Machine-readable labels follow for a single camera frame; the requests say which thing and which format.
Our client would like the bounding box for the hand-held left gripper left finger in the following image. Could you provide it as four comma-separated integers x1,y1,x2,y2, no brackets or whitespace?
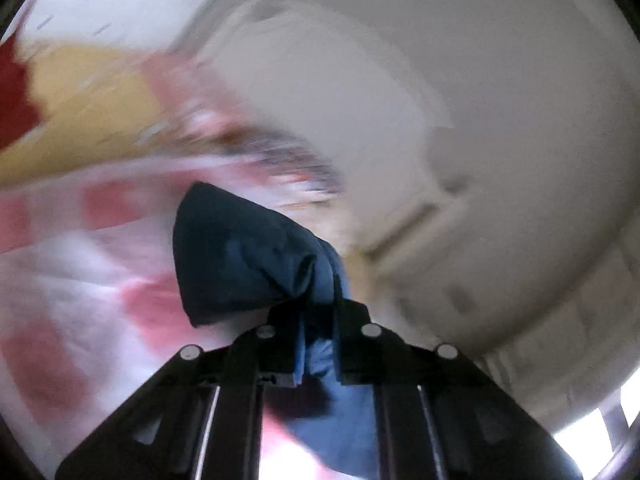
54,306,307,480

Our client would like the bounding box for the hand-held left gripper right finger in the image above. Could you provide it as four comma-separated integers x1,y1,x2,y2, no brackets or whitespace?
334,302,585,480

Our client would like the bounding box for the blue padded jacket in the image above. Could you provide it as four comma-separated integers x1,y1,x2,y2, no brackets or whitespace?
172,181,381,478

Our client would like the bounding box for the zigzag patterned pillow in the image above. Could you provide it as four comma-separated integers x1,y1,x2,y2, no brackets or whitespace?
220,127,348,206

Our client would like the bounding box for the pink checkered blanket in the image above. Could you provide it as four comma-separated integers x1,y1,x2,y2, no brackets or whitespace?
0,152,351,480

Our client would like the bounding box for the white bed headboard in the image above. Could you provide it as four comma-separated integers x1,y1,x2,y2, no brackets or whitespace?
197,0,473,273

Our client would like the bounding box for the yellow bed sheet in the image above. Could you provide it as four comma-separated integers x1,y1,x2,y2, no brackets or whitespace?
0,45,168,188

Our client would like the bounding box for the red cloth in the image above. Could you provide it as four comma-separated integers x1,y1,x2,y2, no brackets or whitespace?
0,39,38,150

